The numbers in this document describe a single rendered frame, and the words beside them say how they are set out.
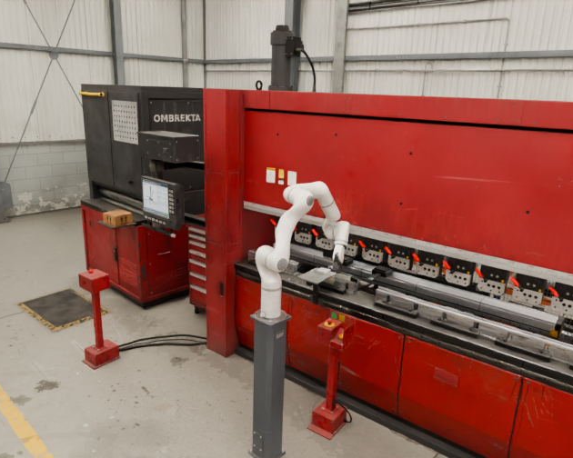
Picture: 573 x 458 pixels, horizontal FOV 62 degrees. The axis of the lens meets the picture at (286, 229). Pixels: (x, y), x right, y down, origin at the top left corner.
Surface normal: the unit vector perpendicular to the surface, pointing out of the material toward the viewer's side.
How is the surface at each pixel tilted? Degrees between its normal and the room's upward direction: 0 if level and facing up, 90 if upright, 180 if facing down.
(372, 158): 90
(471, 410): 90
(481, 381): 90
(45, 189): 90
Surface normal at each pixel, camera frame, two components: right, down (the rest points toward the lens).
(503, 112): -0.61, 0.20
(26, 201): 0.72, 0.22
